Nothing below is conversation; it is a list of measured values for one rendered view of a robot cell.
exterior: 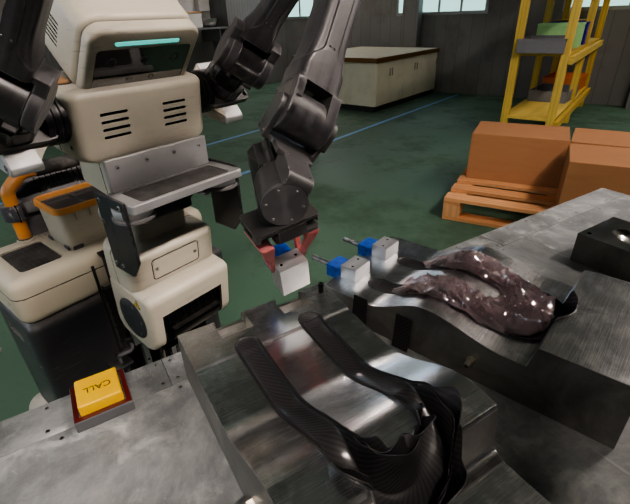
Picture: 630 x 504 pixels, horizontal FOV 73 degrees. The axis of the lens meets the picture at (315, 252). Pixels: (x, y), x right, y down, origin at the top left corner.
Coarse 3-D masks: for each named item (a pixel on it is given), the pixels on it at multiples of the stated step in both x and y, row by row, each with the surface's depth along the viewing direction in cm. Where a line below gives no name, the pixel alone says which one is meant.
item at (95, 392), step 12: (108, 372) 66; (84, 384) 64; (96, 384) 64; (108, 384) 64; (120, 384) 66; (84, 396) 62; (96, 396) 62; (108, 396) 62; (120, 396) 63; (84, 408) 61; (96, 408) 62
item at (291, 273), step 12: (276, 252) 70; (288, 252) 68; (300, 252) 68; (276, 264) 66; (288, 264) 66; (300, 264) 66; (276, 276) 67; (288, 276) 66; (300, 276) 68; (288, 288) 68
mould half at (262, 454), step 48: (192, 336) 65; (240, 336) 65; (288, 336) 65; (192, 384) 66; (240, 384) 57; (336, 384) 56; (432, 384) 50; (240, 432) 50; (288, 432) 47; (384, 432) 44; (480, 432) 47; (240, 480) 51; (288, 480) 40; (336, 480) 40; (480, 480) 47
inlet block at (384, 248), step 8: (344, 240) 99; (352, 240) 98; (368, 240) 95; (376, 240) 95; (384, 240) 92; (392, 240) 92; (360, 248) 94; (368, 248) 92; (376, 248) 90; (384, 248) 89; (392, 248) 91; (376, 256) 91; (384, 256) 90
